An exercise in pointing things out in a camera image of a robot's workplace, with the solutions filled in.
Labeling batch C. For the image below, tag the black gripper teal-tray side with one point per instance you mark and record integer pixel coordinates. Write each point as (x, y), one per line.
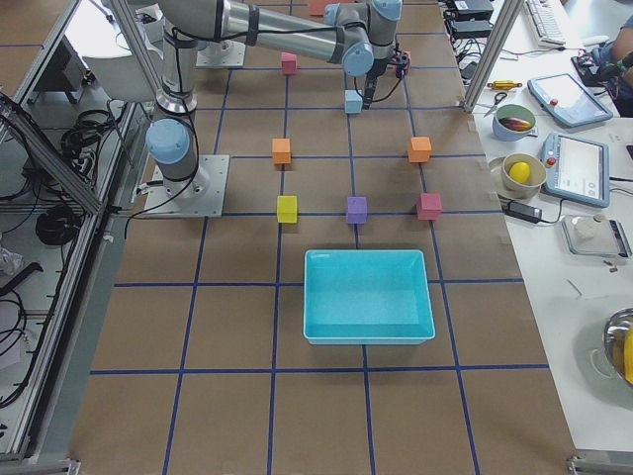
(374, 70)

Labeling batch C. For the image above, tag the light blue foam block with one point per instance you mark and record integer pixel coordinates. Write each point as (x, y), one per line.
(353, 102)

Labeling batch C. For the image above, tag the silver robot arm near teal tray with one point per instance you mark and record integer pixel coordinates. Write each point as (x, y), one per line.
(360, 36)

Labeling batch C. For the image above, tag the pink foam block centre right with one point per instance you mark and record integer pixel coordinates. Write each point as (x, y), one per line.
(289, 63)

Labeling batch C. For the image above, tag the orange foam block table edge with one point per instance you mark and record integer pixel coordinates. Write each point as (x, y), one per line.
(419, 149)

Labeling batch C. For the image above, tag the purple foam block near teal tray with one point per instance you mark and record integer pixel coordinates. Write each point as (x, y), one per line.
(356, 210)

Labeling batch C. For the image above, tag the gold metal cylinder tool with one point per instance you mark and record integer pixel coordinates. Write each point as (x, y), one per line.
(504, 85)

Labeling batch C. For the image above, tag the pink foam block far corner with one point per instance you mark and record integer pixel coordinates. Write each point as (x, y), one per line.
(428, 206)

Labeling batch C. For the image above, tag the light blue bowl with fruit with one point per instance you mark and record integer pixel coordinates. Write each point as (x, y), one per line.
(512, 122)

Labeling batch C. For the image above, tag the yellow foam block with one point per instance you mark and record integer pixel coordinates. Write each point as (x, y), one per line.
(287, 209)

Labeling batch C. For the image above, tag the cream bowl with lemon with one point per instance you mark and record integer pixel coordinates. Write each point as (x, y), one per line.
(522, 176)

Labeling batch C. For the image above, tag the white keyboard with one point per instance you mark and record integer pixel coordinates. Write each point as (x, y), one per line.
(543, 24)

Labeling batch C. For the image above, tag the blue teach pendant far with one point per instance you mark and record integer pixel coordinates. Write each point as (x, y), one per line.
(567, 100)

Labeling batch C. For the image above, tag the blue teach pendant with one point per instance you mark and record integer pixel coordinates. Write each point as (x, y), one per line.
(567, 100)
(577, 169)

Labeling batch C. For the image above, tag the black power adapter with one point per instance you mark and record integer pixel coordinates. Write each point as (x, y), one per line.
(523, 212)

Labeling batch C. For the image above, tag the teal plastic tray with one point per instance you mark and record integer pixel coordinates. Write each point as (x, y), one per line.
(372, 297)

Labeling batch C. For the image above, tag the blue teach pendant near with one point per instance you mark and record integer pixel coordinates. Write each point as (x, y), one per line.
(577, 169)

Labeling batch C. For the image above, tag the kitchen scale with object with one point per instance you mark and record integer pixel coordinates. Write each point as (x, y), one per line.
(595, 236)

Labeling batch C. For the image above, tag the steel bowl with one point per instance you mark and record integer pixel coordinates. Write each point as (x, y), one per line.
(599, 354)

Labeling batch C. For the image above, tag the black-handled scissors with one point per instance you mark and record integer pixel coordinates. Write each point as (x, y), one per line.
(499, 97)

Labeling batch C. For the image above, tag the aluminium frame post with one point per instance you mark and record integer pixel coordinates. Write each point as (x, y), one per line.
(503, 24)

